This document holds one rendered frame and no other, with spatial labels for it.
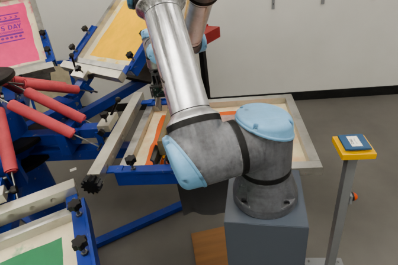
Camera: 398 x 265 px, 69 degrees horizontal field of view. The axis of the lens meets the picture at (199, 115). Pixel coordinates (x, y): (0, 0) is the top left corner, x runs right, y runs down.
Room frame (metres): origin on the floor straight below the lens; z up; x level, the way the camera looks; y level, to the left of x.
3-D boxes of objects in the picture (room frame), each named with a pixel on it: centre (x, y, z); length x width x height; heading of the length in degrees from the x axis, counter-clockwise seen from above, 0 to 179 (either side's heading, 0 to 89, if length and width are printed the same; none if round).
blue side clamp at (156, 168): (0.88, 0.20, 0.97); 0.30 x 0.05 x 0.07; 82
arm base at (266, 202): (0.50, -0.13, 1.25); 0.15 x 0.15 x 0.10
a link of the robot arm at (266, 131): (0.49, -0.12, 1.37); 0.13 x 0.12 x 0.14; 102
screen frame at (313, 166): (1.12, -0.07, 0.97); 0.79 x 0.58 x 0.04; 82
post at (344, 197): (0.92, -0.62, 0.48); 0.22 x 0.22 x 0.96; 82
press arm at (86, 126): (1.20, 0.48, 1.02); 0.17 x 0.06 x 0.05; 82
